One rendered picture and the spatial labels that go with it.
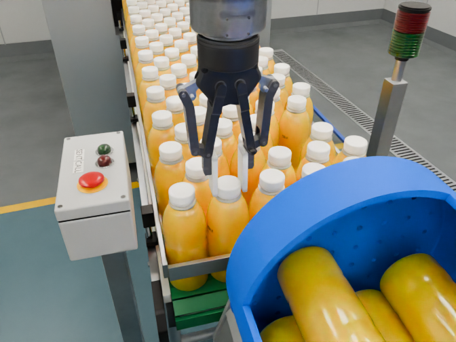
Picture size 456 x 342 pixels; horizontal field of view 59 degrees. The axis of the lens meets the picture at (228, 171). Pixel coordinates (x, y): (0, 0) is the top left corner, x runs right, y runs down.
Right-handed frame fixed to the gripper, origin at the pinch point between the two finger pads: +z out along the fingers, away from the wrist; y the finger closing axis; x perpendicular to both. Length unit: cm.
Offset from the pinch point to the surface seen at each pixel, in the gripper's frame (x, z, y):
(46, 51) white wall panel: 395, 107, -90
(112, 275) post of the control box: 6.6, 24.6, -20.4
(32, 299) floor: 80, 111, -66
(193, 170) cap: 4.4, 2.2, -4.4
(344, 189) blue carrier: -21.3, -11.6, 5.6
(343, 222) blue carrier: -18.1, -4.0, 8.6
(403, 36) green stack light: 24, -9, 43
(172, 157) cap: 10.2, 3.1, -7.1
